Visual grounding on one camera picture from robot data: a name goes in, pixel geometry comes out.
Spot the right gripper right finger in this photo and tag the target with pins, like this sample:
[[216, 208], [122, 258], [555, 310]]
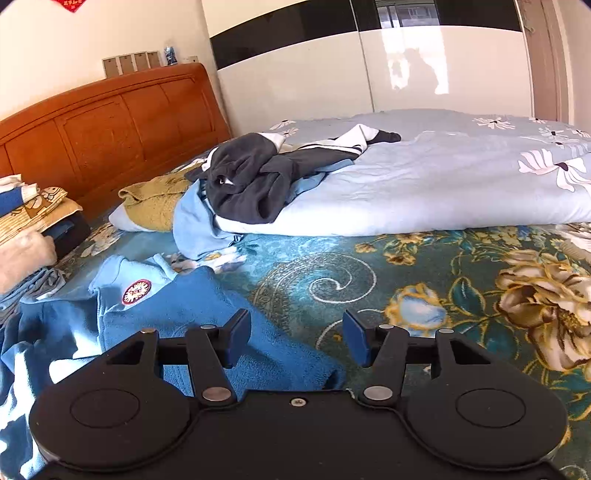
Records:
[[382, 349]]

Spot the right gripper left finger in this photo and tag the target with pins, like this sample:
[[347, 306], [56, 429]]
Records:
[[210, 351]]

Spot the light blue garment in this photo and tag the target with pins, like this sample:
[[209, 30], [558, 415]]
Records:
[[197, 232]]

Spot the teal floral bed blanket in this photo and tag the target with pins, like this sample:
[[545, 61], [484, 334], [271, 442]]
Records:
[[511, 289]]

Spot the mustard knitted sweater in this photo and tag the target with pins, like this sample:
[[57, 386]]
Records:
[[151, 204]]

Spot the dark grey hooded jacket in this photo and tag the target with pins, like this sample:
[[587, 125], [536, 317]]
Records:
[[251, 178]]

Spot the grey blue folded garments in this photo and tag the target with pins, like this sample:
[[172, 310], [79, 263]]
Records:
[[41, 284]]

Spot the light blue floral quilt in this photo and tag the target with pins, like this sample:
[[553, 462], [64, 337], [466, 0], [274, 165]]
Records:
[[450, 170]]

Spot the cream fluffy folded garment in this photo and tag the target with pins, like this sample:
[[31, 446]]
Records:
[[23, 255]]

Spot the yellow striped cartoon garment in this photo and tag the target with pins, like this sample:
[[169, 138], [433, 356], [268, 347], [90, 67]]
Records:
[[47, 209]]

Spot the orange wooden headboard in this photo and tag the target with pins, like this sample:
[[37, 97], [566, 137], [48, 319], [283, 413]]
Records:
[[98, 138]]

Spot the blue and white folded sweater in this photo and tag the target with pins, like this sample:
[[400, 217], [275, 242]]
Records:
[[16, 197]]

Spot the white folded garment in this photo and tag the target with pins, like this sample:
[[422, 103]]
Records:
[[10, 182]]

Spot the white and black wardrobe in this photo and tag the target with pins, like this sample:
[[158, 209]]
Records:
[[307, 60]]

